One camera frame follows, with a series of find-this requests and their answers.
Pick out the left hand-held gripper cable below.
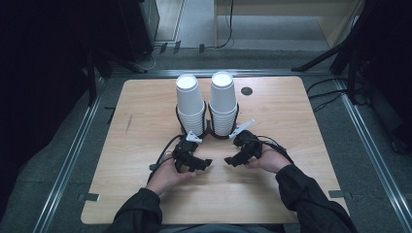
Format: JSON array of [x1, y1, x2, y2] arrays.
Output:
[[147, 134, 183, 184]]

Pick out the stack of white paper cups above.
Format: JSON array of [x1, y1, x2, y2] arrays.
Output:
[[209, 71, 239, 137], [175, 74, 207, 137]]

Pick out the black metal stand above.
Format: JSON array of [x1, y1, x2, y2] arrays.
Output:
[[85, 45, 150, 107]]

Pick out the dark cabinet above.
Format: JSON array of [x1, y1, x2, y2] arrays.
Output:
[[118, 0, 160, 63]]

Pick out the person's left hand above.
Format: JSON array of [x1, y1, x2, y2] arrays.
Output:
[[145, 157, 197, 197]]

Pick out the black hanging cable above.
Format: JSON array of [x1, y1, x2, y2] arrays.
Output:
[[215, 0, 235, 50]]

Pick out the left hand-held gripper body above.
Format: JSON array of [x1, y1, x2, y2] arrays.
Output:
[[172, 130, 204, 173]]

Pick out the metal floor rail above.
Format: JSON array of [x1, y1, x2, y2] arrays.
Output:
[[110, 68, 338, 79], [334, 77, 412, 232], [32, 77, 110, 233]]

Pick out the light wooden furniture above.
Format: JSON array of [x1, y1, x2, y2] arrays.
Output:
[[213, 0, 368, 50]]

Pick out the grey table corner bracket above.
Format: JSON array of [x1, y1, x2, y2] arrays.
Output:
[[327, 189, 353, 199], [77, 192, 101, 203]]

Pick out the right hand-held gripper cable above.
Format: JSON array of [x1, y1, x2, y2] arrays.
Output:
[[257, 135, 294, 164]]

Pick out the black tripod stand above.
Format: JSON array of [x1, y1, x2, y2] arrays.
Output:
[[291, 0, 412, 106]]

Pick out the white floor cable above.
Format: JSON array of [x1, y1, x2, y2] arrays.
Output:
[[138, 45, 163, 71]]

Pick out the hand-held gripper cable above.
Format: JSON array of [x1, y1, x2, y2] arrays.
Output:
[[257, 135, 294, 164], [147, 134, 183, 184]]

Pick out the person's right hand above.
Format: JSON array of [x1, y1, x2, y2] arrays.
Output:
[[244, 144, 292, 175]]

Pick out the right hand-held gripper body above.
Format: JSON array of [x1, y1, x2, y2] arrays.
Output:
[[228, 118, 263, 162]]

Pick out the black double cup holder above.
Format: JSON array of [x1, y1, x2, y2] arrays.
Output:
[[175, 100, 241, 141]]

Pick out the black floor cables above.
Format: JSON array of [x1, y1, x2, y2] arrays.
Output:
[[305, 77, 348, 114]]

